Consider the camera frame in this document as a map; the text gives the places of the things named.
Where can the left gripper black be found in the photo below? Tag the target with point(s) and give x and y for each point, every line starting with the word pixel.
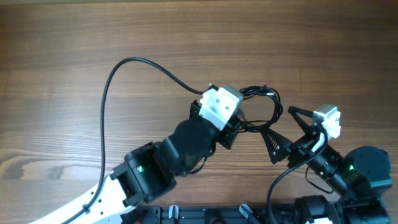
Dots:
pixel 229 132

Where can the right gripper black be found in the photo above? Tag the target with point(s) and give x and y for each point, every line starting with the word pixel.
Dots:
pixel 301 147

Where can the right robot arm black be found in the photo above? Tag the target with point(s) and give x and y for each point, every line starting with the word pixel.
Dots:
pixel 360 178

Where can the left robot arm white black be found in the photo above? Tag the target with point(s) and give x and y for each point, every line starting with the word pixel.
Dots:
pixel 149 171

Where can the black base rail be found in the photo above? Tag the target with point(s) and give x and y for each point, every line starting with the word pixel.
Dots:
pixel 233 214

